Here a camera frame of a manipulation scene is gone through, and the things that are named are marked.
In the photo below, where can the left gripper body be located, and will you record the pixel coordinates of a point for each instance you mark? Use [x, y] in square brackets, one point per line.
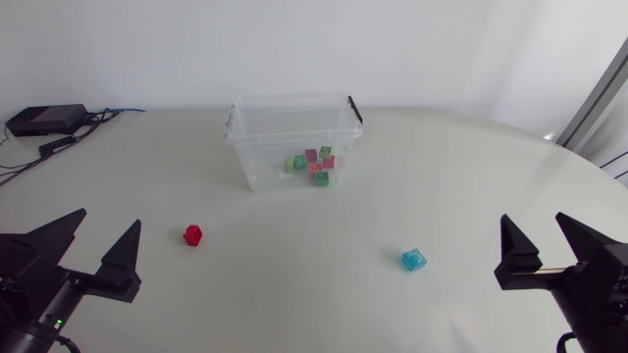
[59, 304]

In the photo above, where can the clear blue toy brick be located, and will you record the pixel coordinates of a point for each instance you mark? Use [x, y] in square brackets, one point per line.
[413, 260]

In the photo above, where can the black power brick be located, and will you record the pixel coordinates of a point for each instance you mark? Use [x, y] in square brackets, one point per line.
[46, 119]

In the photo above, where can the pink toy brick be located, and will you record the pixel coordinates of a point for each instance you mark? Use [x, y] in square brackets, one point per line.
[329, 162]

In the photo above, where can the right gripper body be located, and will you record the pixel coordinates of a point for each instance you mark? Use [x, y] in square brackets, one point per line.
[593, 309]

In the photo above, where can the small black adapter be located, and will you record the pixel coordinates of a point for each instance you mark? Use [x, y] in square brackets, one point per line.
[57, 145]

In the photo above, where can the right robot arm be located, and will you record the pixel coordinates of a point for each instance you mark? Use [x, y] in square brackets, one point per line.
[601, 347]

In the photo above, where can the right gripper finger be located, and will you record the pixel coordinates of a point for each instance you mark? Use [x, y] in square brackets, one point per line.
[598, 257]
[517, 267]

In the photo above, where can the clear plastic container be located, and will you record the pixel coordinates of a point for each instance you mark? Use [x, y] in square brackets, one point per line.
[275, 137]

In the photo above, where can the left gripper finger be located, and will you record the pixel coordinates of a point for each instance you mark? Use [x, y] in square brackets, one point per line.
[120, 274]
[34, 260]

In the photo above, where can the light green toy brick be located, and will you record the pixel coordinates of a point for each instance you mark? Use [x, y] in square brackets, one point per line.
[289, 165]

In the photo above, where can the red toy brick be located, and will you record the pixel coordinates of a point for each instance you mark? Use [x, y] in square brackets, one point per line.
[193, 236]

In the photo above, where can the orange toy brick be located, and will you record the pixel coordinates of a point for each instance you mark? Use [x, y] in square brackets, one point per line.
[315, 168]

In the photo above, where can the magenta toy brick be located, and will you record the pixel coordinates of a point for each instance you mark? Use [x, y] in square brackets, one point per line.
[310, 155]

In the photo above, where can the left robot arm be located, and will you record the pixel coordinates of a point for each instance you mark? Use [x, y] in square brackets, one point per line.
[24, 343]

